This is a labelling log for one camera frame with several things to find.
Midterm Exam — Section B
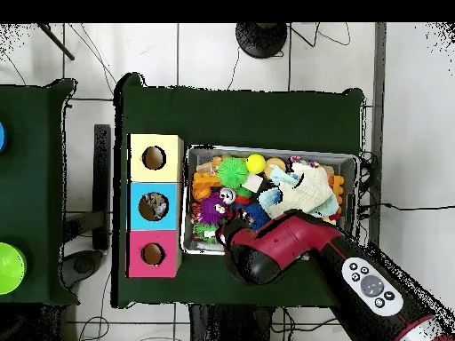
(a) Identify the purple spiky ball with eyes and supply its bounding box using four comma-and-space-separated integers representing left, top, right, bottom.
196, 193, 230, 228

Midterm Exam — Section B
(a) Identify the silver crushed can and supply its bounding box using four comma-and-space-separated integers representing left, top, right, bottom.
146, 194, 171, 219

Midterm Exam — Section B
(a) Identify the small orange plastic toy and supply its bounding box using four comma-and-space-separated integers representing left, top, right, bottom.
330, 174, 346, 203

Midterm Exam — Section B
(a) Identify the wooden box with three holes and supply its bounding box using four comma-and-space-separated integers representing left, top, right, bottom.
126, 133, 185, 278

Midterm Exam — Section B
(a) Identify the shallow clear mesh bin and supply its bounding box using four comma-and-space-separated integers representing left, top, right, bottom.
180, 145, 359, 263

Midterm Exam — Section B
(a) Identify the small white black ball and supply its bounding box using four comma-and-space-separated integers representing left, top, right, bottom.
219, 187, 238, 206

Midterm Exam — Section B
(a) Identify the green spiky rubber ball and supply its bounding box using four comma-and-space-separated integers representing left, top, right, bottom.
217, 155, 251, 188

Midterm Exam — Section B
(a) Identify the orange toy building block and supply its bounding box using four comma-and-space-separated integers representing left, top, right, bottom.
193, 172, 223, 202

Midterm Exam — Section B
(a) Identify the small wooden block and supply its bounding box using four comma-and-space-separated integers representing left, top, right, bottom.
241, 173, 264, 194

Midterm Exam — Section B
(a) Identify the yellow ball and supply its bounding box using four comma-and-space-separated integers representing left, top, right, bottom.
245, 153, 267, 175

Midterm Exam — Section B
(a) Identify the blue spiky rubber ball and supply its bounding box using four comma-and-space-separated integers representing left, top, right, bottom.
241, 202, 273, 228

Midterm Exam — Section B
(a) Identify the green toy with white eyes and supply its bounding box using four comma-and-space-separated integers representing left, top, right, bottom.
195, 223, 223, 242

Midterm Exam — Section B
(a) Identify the tan orange ball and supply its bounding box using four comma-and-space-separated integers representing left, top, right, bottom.
266, 156, 287, 175

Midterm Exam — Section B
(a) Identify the mint green cloth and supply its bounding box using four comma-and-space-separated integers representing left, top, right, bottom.
259, 167, 341, 220

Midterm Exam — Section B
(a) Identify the dark green table cloth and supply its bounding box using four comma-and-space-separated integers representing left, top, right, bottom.
113, 70, 367, 313

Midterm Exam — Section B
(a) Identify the black panel stand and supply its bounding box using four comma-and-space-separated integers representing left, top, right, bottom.
93, 123, 113, 250

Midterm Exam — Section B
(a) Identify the black round stand base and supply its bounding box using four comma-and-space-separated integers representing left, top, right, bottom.
235, 22, 289, 59

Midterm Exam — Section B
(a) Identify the grey round stand foot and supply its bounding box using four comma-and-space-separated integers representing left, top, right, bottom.
60, 250, 104, 285

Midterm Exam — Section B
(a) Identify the green cloth side table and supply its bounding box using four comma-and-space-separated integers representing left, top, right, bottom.
0, 77, 77, 306

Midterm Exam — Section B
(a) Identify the black pole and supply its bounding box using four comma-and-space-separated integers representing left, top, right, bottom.
36, 22, 76, 61

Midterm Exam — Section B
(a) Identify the green round bowl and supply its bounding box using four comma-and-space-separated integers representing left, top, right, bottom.
0, 242, 28, 296

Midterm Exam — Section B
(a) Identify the black cable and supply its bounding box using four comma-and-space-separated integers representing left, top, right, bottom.
358, 201, 455, 214

